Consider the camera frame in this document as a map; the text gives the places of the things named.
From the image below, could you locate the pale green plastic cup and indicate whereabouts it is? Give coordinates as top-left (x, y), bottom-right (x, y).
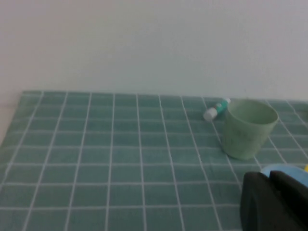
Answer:
top-left (221, 99), bottom-right (280, 160)

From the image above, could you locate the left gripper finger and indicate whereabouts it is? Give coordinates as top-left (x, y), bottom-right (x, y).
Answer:
top-left (240, 170), bottom-right (308, 231)

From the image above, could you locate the green checked tablecloth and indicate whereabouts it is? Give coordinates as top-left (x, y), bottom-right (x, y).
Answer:
top-left (0, 90), bottom-right (308, 231)

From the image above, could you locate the light blue plastic cup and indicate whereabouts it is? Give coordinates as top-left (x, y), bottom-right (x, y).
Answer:
top-left (261, 164), bottom-right (308, 187)

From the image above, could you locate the green and white tube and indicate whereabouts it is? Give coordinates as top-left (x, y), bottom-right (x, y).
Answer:
top-left (203, 98), bottom-right (231, 121)

